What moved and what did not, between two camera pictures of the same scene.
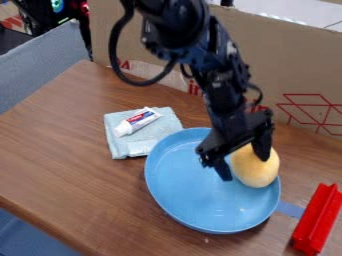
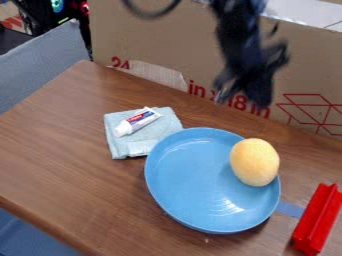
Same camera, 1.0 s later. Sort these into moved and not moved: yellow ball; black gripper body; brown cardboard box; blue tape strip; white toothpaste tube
Moved: black gripper body
Not moved: yellow ball; brown cardboard box; white toothpaste tube; blue tape strip
